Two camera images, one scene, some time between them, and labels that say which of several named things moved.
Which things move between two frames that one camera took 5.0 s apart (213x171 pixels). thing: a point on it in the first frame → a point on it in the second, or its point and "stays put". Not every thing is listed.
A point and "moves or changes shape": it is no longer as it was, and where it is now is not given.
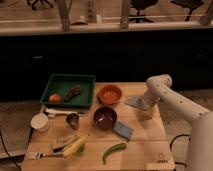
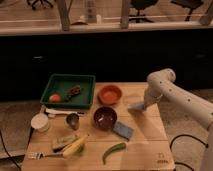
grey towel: x=136 y=102 moves or changes shape
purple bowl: x=105 y=118 stays put
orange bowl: x=109 y=94 stays put
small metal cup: x=73 y=120 stays put
